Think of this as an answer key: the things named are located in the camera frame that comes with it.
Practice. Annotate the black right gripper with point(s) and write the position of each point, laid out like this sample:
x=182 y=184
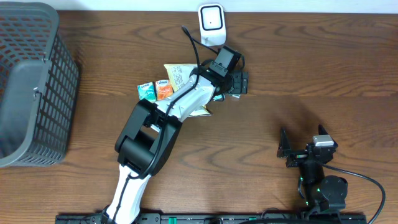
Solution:
x=296 y=155

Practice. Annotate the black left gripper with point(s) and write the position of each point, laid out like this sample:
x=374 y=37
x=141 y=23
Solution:
x=243 y=83

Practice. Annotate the cream snack bag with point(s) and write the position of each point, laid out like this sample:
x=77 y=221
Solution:
x=179 y=75

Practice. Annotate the orange small packet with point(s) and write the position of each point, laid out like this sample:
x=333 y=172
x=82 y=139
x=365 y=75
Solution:
x=163 y=89

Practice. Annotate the teal tissue box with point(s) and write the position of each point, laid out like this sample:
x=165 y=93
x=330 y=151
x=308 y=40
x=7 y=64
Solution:
x=147 y=91

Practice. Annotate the mint green wipes pack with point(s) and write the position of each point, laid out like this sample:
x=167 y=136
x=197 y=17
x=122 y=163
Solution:
x=220 y=97

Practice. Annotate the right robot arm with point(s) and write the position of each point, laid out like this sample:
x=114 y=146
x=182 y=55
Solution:
x=323 y=194

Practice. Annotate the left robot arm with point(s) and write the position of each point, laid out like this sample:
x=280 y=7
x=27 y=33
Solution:
x=148 y=137

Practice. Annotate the white barcode scanner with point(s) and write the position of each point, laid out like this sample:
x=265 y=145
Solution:
x=212 y=24

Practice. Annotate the dark grey plastic basket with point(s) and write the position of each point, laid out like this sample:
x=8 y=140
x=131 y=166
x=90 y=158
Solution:
x=39 y=86

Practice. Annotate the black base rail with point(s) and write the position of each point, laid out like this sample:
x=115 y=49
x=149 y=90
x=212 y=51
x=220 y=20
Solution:
x=156 y=218

